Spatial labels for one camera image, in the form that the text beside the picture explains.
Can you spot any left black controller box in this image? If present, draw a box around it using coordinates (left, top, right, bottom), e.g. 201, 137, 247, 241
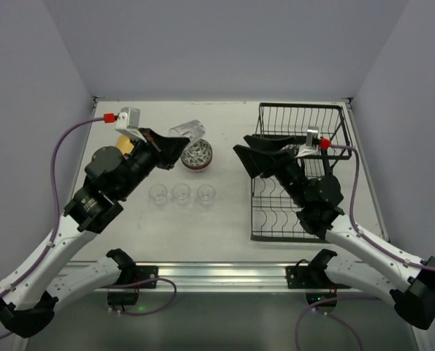
107, 292, 139, 311

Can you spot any clear glass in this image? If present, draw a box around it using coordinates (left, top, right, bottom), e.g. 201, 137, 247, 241
196, 184, 216, 210
169, 120, 205, 145
148, 184, 168, 207
172, 184, 192, 208

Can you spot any green leaf bowl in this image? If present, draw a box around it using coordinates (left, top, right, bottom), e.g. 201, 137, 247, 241
181, 139, 213, 165

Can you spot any yellow plate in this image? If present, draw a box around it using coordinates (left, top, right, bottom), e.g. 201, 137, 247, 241
116, 135, 135, 156

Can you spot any black controller box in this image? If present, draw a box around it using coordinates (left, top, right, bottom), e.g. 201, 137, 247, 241
305, 292, 337, 308
107, 292, 139, 311

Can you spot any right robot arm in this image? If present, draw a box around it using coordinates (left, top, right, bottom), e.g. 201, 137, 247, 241
233, 135, 435, 330

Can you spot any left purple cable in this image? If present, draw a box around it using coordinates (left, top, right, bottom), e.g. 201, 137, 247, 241
0, 113, 116, 344

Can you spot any right black controller box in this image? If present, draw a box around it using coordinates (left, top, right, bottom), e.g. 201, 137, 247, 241
305, 292, 337, 308

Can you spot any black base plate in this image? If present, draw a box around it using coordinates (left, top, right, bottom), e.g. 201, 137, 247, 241
124, 265, 159, 284
285, 259, 350, 290

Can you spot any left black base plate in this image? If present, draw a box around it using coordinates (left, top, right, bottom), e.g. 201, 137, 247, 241
124, 265, 159, 284

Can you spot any black wire dish rack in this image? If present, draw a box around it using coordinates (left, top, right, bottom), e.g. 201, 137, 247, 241
250, 102, 352, 244

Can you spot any aluminium mounting rail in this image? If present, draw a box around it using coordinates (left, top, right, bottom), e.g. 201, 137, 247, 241
136, 263, 307, 293

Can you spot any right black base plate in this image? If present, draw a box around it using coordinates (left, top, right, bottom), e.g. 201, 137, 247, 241
285, 259, 350, 290

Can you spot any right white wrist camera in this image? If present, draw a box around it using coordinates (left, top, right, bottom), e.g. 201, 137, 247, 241
295, 127, 331, 158

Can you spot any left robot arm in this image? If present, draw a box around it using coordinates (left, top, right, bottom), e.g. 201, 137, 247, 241
0, 128, 190, 338

